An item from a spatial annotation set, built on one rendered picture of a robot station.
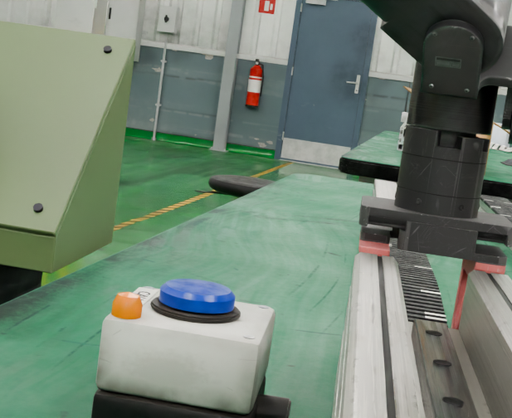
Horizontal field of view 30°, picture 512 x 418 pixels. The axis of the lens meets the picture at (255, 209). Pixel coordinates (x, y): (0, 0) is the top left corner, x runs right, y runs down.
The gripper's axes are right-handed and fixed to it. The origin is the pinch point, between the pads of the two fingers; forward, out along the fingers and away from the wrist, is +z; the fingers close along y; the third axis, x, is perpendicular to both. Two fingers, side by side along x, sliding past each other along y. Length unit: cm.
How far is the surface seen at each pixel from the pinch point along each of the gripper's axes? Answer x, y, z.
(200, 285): -17.4, -13.0, -5.4
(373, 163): 198, -1, 3
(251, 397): -21.3, -9.2, -1.2
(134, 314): -21.0, -15.5, -4.3
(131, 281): 11.7, -23.3, 2.0
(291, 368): -5.2, -8.1, 2.1
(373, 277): -13.3, -4.0, -6.4
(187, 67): 1114, -235, -14
